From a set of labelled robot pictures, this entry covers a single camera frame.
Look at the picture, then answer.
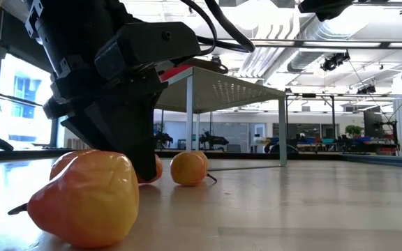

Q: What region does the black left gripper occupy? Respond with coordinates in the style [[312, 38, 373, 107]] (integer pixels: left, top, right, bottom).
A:
[[24, 0, 169, 155]]

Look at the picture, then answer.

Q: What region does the red collapsible colander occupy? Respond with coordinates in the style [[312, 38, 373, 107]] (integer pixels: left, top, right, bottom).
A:
[[158, 57, 229, 84]]

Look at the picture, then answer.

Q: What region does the green perforated metal shelf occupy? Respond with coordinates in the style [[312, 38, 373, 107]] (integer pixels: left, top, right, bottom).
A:
[[154, 66, 288, 172]]

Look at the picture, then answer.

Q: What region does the white ceiling pipe bundle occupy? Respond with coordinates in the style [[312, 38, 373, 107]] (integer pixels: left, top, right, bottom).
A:
[[237, 13, 305, 84]]

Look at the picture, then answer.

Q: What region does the black monitor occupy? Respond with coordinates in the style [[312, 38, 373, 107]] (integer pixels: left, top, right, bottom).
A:
[[363, 110, 384, 139]]

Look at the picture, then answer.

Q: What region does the green potted plant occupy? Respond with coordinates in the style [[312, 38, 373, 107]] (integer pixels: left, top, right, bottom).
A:
[[344, 123, 364, 139]]

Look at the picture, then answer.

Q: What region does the silver ventilation duct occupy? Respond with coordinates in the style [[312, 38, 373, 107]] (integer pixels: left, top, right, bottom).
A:
[[284, 13, 368, 73]]

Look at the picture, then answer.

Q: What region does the black ceiling camera cluster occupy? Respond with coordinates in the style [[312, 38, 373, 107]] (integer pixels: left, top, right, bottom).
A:
[[319, 50, 351, 73]]

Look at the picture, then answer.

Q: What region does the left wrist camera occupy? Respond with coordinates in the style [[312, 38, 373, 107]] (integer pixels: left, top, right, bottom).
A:
[[94, 21, 202, 82]]

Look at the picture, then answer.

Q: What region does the black left camera cable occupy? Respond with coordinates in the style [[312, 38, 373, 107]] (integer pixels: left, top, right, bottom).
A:
[[179, 0, 257, 56]]

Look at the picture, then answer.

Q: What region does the black background rack frame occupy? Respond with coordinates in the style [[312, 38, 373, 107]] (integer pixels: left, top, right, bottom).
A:
[[207, 89, 402, 141]]

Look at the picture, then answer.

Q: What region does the black clamp handle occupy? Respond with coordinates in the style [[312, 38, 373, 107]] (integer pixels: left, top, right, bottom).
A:
[[269, 142, 300, 160]]

